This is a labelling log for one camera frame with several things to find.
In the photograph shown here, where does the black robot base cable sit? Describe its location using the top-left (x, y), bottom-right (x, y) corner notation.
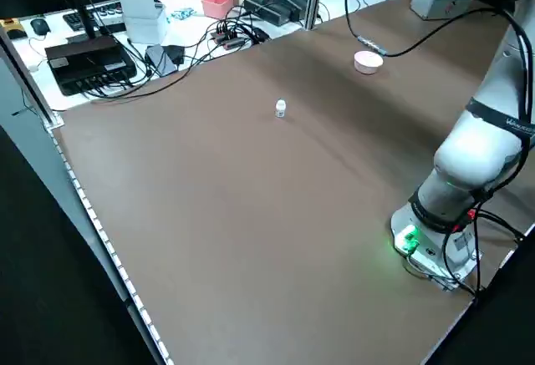
top-left (442, 208), bottom-right (526, 302)

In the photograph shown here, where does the blue patterned packet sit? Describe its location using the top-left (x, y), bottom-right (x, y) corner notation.
top-left (170, 7), bottom-right (197, 23)

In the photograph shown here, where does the yellow black tool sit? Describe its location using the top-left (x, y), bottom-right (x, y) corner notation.
top-left (0, 17), bottom-right (27, 41)

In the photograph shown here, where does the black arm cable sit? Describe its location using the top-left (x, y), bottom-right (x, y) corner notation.
top-left (343, 0), bottom-right (517, 58)

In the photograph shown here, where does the black keyboard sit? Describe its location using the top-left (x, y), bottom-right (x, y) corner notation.
top-left (62, 0), bottom-right (126, 34)

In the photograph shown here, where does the black monitor stand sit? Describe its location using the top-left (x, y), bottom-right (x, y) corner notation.
top-left (66, 0), bottom-right (120, 48)

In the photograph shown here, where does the pink plastic bin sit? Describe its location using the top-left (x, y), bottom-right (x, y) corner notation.
top-left (201, 0), bottom-right (235, 19)

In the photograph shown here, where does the red usb hub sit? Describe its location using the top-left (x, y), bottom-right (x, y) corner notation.
top-left (210, 26), bottom-right (248, 52)

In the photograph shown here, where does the aluminium table edge rail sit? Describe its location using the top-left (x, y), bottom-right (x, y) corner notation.
top-left (48, 124), bottom-right (176, 365)

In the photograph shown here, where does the silver aluminium case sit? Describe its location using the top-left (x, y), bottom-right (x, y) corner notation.
top-left (409, 0), bottom-right (480, 23)

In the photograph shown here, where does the black network switch box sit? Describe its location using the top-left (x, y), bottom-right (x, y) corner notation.
top-left (43, 35), bottom-right (139, 98)

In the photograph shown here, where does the white cardboard box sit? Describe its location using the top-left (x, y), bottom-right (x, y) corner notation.
top-left (116, 0), bottom-right (171, 45)

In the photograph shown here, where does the black power adapter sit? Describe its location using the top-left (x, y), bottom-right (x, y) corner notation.
top-left (161, 43), bottom-right (186, 67)

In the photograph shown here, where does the grey power bank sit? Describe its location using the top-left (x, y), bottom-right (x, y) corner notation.
top-left (144, 44), bottom-right (177, 77)

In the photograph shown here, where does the aluminium frame rail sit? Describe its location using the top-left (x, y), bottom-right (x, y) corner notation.
top-left (0, 26), bottom-right (66, 129)

